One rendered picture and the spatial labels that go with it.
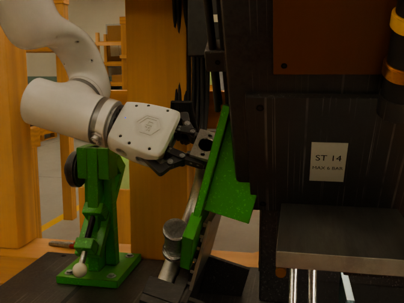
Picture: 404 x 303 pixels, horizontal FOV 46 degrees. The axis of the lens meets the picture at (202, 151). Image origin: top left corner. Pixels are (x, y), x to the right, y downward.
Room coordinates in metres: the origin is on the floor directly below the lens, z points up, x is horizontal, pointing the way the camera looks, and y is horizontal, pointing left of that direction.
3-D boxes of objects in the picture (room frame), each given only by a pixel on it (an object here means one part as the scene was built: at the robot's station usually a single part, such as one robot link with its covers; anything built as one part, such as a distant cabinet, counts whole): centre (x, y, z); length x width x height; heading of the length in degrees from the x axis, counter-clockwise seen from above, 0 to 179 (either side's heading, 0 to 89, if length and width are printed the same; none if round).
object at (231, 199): (0.73, -0.05, 1.17); 0.13 x 0.12 x 0.20; 79
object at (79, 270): (0.89, 0.23, 0.96); 0.06 x 0.03 x 0.06; 169
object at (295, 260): (0.66, -0.19, 1.11); 0.39 x 0.16 x 0.03; 169
